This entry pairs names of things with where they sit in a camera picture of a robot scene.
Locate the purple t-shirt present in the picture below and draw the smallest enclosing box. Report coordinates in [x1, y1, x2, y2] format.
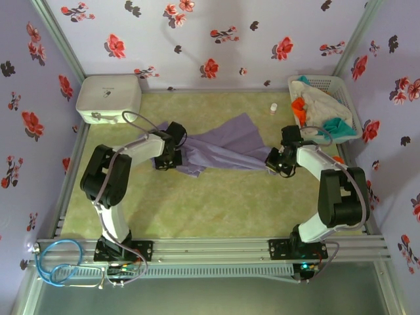
[137, 113, 280, 180]

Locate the orange t-shirt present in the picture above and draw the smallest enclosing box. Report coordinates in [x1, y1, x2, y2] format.
[291, 97, 308, 124]

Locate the teal t-shirt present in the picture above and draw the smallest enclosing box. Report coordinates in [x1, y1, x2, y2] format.
[323, 117, 358, 138]

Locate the white t-shirt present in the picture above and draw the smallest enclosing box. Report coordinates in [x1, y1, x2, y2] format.
[290, 80, 354, 136]

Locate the white zippered case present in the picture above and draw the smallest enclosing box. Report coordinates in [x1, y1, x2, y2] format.
[75, 74, 142, 125]

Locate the white plastic laundry basket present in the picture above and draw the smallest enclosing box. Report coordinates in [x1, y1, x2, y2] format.
[287, 75, 364, 144]

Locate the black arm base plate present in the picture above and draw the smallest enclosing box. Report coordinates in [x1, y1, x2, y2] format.
[268, 238, 329, 261]
[93, 240, 154, 263]

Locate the grey right arm cable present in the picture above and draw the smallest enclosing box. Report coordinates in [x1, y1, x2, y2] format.
[300, 126, 370, 283]

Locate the aluminium side frame rail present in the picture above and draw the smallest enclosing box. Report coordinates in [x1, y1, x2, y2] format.
[52, 123, 91, 239]
[337, 142, 383, 237]

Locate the aluminium front frame rail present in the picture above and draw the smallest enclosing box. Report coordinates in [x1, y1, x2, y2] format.
[35, 234, 393, 263]

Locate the grey slotted cable duct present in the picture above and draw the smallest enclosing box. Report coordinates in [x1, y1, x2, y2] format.
[104, 264, 295, 278]

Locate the aluminium frame post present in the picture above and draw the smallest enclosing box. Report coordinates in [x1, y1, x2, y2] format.
[331, 0, 385, 79]
[29, 0, 88, 85]

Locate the blue cable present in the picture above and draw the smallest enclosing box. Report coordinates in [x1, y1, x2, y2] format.
[34, 238, 102, 289]

